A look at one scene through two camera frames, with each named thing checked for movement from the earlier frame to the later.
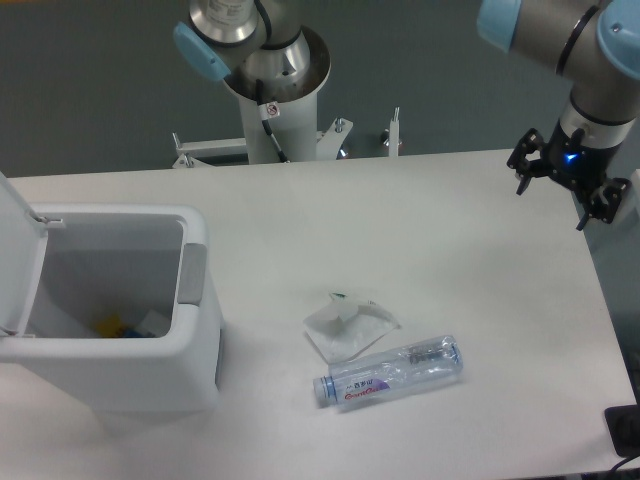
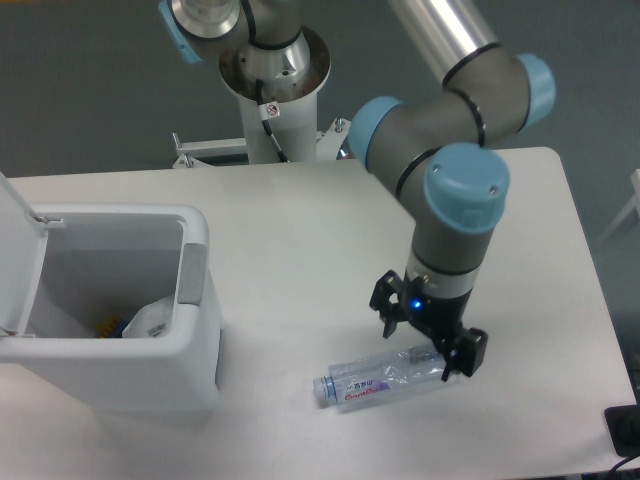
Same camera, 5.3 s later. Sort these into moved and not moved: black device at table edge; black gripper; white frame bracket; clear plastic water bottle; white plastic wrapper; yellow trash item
Moved: black gripper; white plastic wrapper
Not moved: white frame bracket; clear plastic water bottle; black device at table edge; yellow trash item
